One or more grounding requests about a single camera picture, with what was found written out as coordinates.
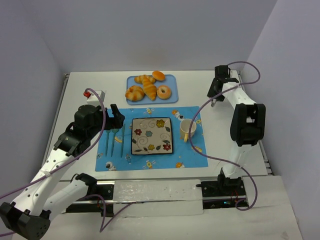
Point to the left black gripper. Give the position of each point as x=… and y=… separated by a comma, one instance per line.
x=113, y=120

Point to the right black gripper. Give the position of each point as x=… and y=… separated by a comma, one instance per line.
x=215, y=91

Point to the long striped croissant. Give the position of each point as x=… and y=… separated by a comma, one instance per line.
x=149, y=88

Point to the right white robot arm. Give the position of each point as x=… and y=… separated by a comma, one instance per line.
x=247, y=126

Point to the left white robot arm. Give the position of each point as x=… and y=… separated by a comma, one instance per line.
x=32, y=211

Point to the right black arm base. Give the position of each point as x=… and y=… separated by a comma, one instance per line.
x=223, y=193

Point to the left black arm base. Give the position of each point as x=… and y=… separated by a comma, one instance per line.
x=94, y=204

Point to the round twisted bread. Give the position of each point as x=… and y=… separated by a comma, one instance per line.
x=134, y=93

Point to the teal knife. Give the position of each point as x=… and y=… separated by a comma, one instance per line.
x=123, y=139

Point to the teal fork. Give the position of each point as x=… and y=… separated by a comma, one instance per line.
x=107, y=141

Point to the blue cartoon placemat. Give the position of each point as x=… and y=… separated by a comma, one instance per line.
x=184, y=155

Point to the square floral ceramic plate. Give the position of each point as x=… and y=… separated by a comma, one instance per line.
x=151, y=136

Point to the small croissant back left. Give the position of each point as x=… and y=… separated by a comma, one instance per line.
x=139, y=79

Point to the light blue tray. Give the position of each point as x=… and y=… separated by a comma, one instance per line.
x=170, y=81

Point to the round orange bun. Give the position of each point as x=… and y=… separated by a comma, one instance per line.
x=158, y=75

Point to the cream yellow mug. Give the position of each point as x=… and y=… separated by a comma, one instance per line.
x=187, y=129

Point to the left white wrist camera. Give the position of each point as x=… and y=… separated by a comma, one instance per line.
x=91, y=98

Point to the glazed ring donut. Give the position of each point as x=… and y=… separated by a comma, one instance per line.
x=164, y=92

